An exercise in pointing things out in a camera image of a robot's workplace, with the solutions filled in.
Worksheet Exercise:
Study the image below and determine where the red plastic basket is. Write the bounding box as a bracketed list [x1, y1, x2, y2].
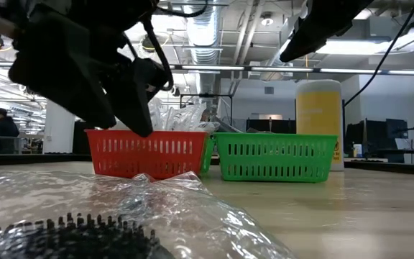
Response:
[84, 129, 210, 180]

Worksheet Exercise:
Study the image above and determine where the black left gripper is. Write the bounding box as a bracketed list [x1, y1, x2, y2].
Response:
[9, 0, 168, 138]

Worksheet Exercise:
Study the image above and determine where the black aluminium table frame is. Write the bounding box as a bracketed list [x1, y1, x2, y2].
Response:
[0, 153, 414, 177]

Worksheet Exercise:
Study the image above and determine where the person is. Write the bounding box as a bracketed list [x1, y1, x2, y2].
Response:
[0, 106, 20, 154]

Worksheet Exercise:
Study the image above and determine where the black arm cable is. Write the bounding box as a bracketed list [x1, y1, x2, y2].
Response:
[140, 0, 208, 93]
[342, 0, 414, 108]

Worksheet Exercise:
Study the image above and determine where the yellow wipes canister white lid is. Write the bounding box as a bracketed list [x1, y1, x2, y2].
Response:
[295, 78, 345, 172]

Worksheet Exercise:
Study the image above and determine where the row of black monitors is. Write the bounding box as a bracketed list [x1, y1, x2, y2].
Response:
[245, 118, 297, 135]

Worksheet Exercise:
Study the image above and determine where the black round brush in bag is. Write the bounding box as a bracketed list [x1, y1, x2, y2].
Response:
[0, 169, 298, 259]

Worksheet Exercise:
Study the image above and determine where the silver ribbed air duct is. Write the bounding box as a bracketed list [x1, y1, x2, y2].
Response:
[185, 0, 224, 96]

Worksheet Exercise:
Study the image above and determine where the ceiling light strip bar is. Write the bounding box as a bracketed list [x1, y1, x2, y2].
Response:
[0, 61, 414, 76]

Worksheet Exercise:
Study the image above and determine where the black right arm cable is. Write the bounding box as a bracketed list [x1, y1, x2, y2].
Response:
[342, 0, 414, 108]

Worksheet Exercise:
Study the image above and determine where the green plastic basket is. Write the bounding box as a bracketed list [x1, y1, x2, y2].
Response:
[213, 132, 339, 183]
[201, 138, 217, 173]

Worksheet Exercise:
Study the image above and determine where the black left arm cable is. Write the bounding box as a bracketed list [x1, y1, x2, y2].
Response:
[140, 0, 208, 93]

